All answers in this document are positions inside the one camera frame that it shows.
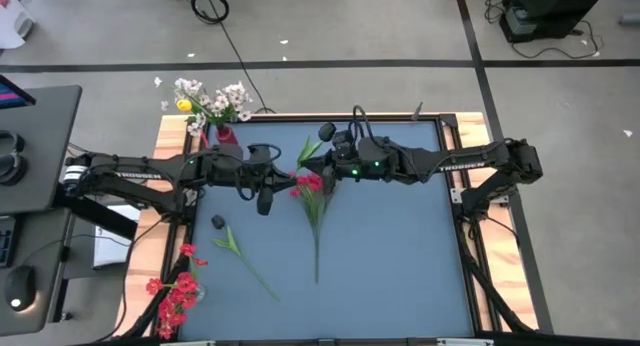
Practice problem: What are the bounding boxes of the red glass vase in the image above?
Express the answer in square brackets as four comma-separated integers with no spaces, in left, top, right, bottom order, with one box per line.
[214,124,240,148]

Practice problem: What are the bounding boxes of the small red flower bunch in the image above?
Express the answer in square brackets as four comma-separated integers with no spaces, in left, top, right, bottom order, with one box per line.
[144,242,210,341]

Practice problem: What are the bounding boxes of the black side desk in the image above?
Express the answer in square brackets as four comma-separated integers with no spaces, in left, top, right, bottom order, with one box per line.
[0,84,84,337]

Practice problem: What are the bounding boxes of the large red flower bunch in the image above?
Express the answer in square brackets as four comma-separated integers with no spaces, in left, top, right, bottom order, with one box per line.
[288,171,337,286]

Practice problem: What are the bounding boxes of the black support strut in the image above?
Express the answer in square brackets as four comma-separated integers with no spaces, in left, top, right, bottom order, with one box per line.
[52,195,140,241]

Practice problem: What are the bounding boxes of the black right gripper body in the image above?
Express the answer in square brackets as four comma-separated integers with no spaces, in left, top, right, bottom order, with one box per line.
[319,121,389,194]

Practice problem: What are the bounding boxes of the black computer mouse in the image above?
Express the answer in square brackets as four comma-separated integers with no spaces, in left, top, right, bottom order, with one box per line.
[3,264,39,313]

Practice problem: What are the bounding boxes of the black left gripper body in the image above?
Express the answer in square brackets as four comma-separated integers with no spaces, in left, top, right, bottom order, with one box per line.
[233,158,281,217]

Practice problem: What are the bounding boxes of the white box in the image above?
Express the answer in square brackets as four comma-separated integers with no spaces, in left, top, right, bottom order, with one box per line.
[93,205,141,270]

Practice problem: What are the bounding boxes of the black coiled floor cable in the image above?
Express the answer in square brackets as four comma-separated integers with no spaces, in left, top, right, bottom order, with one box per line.
[189,0,277,115]

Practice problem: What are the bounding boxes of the blue table mat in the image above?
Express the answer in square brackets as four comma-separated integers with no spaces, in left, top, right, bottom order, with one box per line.
[178,120,475,340]

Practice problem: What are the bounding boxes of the black headphones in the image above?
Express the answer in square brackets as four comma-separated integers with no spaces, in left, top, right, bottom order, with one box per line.
[0,130,29,187]

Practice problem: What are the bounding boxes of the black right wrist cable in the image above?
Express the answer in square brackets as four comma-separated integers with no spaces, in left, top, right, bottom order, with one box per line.
[352,104,396,147]

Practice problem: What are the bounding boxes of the black cable sleeve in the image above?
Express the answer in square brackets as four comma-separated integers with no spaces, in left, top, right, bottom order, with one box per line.
[119,220,194,340]
[457,230,534,334]

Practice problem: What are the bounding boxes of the black keyboard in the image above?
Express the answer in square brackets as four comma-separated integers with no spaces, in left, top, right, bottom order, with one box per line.
[0,214,19,270]

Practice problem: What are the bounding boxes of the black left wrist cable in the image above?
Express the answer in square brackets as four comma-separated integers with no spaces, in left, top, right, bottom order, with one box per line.
[247,143,283,166]

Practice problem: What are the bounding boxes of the black tulip stem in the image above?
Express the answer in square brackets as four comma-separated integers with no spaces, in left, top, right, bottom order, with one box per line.
[209,214,281,303]
[296,137,325,171]

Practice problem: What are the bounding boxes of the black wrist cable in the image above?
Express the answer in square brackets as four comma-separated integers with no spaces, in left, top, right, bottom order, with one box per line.
[247,143,283,166]
[352,104,396,147]

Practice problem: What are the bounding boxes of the desk monitor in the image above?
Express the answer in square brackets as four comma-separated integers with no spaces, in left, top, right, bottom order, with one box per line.
[0,74,37,111]

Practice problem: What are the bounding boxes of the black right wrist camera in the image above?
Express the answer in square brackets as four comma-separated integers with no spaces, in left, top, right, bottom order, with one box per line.
[332,128,354,160]

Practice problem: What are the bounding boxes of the black equipment case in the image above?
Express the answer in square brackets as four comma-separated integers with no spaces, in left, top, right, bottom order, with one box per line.
[498,0,612,44]

